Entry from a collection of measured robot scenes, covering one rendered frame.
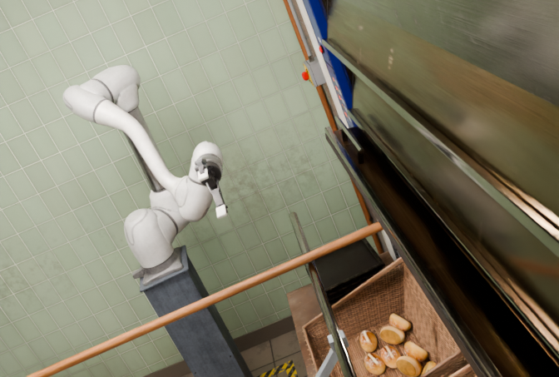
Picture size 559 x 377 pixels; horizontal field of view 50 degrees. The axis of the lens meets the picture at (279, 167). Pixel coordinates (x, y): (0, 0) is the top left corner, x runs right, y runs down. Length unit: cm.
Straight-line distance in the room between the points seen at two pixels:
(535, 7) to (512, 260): 55
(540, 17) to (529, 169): 24
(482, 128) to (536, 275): 26
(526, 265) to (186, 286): 177
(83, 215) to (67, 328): 70
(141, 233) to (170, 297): 31
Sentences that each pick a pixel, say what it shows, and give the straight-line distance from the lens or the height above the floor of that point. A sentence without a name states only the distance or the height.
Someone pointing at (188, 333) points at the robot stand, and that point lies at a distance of 274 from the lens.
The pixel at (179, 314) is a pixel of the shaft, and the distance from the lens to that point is 194.
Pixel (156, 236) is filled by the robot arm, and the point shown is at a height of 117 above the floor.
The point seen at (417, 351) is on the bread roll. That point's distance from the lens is 227.
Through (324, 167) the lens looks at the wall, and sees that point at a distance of 314.
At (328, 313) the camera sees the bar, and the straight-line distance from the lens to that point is 169.
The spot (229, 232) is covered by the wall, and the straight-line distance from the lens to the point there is 323.
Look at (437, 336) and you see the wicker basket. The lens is 218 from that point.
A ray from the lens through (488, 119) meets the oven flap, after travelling 95.
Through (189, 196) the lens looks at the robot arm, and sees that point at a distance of 213.
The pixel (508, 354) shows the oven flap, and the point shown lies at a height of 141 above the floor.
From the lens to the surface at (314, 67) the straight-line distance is 261.
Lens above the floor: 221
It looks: 23 degrees down
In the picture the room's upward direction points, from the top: 23 degrees counter-clockwise
